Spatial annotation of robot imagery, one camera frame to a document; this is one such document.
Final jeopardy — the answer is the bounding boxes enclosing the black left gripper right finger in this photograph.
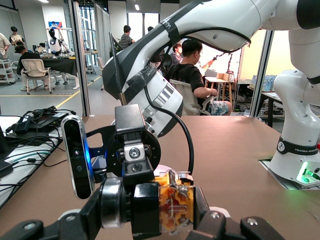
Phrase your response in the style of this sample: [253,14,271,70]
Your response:
[192,186,286,240]

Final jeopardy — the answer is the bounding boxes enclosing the seated person grey shirt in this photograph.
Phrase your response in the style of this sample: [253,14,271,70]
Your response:
[171,43,183,65]

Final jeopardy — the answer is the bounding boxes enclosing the seated person black long sleeves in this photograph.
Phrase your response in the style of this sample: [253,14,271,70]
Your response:
[15,44,55,91]

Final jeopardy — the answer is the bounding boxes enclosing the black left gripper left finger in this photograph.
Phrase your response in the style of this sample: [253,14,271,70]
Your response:
[0,183,105,240]

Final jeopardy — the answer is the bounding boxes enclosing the white humanoid robot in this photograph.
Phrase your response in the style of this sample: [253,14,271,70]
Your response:
[46,27,70,56]

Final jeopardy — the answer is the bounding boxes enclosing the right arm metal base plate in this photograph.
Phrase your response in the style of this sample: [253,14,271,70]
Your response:
[258,157,320,191]

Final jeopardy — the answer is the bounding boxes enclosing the orange push button switch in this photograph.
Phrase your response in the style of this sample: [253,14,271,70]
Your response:
[99,169,196,238]

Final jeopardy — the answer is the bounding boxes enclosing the seated person black t-shirt glasses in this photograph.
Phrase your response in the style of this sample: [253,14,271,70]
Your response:
[164,38,233,116]

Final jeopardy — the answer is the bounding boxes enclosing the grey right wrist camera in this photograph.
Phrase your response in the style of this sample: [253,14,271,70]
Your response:
[61,115,96,201]

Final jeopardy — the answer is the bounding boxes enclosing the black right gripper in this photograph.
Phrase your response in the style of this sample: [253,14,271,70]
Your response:
[84,104,162,186]

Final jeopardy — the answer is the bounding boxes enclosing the small wooden table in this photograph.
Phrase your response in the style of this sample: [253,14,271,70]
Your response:
[204,72,236,108]

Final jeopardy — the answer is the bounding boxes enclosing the white mesh office chair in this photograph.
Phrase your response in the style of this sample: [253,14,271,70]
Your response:
[169,78,218,116]

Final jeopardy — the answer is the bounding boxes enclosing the black power adapter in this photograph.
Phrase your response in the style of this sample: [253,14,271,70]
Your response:
[12,116,39,134]

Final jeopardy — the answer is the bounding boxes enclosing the black cable bundle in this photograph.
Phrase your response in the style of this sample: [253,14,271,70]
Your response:
[0,106,77,201]

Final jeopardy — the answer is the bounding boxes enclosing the white lunch box grey handle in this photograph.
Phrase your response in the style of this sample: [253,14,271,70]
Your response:
[58,206,231,222]

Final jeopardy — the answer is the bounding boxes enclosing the person beige shirt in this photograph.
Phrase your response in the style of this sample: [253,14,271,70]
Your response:
[0,32,12,61]

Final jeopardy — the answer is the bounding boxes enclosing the desk with black cloth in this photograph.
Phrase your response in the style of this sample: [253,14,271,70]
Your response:
[41,56,79,90]

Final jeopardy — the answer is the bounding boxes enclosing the person black cap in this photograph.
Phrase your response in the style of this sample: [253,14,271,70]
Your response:
[9,26,26,47]

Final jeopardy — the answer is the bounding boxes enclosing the standing person striped shirt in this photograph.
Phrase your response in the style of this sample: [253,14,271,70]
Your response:
[119,24,136,50]

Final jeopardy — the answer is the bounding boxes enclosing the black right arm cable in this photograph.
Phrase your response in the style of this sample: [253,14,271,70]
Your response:
[143,26,252,176]

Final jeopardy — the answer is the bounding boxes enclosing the pink round plate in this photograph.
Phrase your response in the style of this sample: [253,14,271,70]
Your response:
[152,163,173,176]

